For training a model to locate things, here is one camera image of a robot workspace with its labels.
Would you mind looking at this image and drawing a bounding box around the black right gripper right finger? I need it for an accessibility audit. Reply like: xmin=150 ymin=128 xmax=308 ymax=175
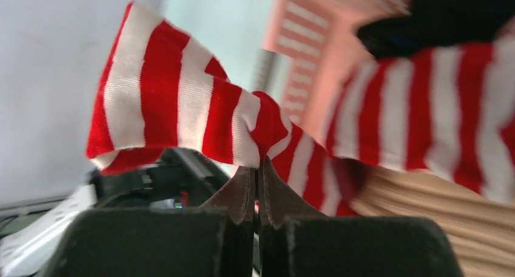
xmin=257 ymin=157 xmax=325 ymax=229

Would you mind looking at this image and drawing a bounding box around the pink plastic basket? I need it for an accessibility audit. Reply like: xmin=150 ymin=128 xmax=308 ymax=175
xmin=253 ymin=0 xmax=409 ymax=141

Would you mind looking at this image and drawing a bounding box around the black blue white sock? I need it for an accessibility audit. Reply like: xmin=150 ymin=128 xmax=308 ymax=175
xmin=356 ymin=0 xmax=514 ymax=59

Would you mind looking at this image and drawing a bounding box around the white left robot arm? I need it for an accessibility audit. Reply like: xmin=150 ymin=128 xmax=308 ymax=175
xmin=1 ymin=148 xmax=229 ymax=276

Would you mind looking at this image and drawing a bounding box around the red white striped sock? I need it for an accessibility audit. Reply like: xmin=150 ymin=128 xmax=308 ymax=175
xmin=86 ymin=2 xmax=356 ymax=216
xmin=326 ymin=35 xmax=514 ymax=203

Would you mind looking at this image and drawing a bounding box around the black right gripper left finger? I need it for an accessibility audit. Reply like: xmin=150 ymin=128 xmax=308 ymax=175
xmin=201 ymin=166 xmax=256 ymax=225

